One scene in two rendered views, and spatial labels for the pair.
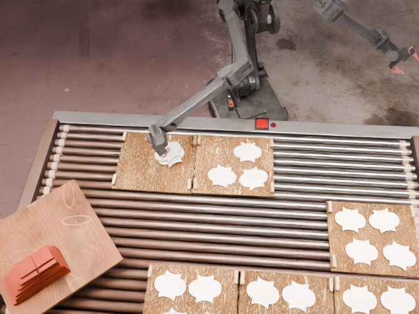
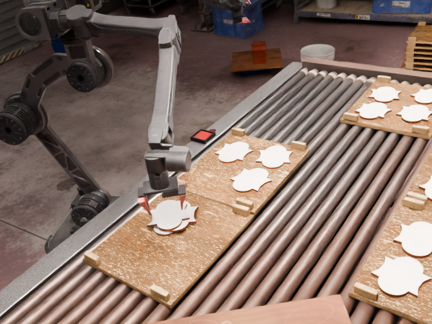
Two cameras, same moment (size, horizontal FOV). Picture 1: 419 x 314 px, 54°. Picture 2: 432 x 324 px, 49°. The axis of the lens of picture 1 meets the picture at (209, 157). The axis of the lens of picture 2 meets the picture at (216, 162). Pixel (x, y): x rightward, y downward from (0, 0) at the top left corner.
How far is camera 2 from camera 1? 152 cm
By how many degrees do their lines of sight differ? 46
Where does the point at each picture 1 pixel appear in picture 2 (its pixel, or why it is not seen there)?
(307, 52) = (96, 173)
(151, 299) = (418, 308)
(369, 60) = not seen: hidden behind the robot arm
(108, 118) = (29, 278)
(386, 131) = (283, 75)
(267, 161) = (258, 143)
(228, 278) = (410, 213)
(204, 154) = (204, 187)
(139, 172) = (172, 261)
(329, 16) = not seen: outside the picture
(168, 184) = (221, 234)
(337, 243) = (396, 125)
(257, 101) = not seen: hidden behind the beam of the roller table
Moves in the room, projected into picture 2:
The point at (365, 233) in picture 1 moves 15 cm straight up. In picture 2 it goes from (394, 107) to (397, 73)
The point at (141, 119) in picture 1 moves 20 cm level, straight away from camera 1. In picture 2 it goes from (79, 238) to (24, 234)
